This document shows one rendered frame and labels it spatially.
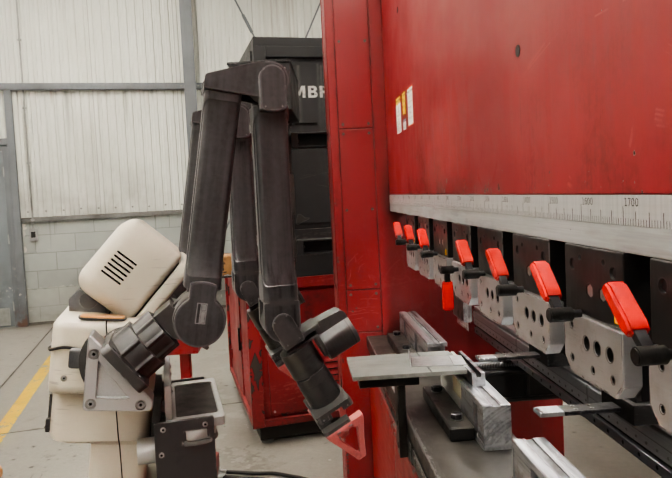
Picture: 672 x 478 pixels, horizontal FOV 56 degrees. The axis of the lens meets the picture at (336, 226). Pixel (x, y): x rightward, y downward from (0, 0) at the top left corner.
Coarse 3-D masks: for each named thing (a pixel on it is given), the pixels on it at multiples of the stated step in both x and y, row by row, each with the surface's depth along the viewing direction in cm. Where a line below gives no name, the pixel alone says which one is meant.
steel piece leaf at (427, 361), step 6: (414, 360) 155; (420, 360) 155; (426, 360) 154; (432, 360) 154; (438, 360) 154; (444, 360) 153; (450, 360) 153; (414, 366) 150; (420, 366) 150; (426, 366) 150
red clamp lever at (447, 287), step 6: (444, 270) 137; (450, 270) 137; (456, 270) 137; (444, 276) 137; (444, 282) 137; (450, 282) 137; (444, 288) 137; (450, 288) 137; (444, 294) 137; (450, 294) 137; (444, 300) 137; (450, 300) 137; (444, 306) 137; (450, 306) 137
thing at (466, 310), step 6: (456, 300) 155; (456, 306) 155; (462, 306) 150; (468, 306) 149; (456, 312) 156; (462, 312) 150; (468, 312) 149; (462, 318) 150; (468, 318) 149; (462, 324) 154; (468, 324) 149; (468, 330) 149
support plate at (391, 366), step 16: (432, 352) 162; (448, 352) 162; (352, 368) 151; (368, 368) 150; (384, 368) 150; (400, 368) 149; (416, 368) 149; (432, 368) 148; (448, 368) 147; (464, 368) 147
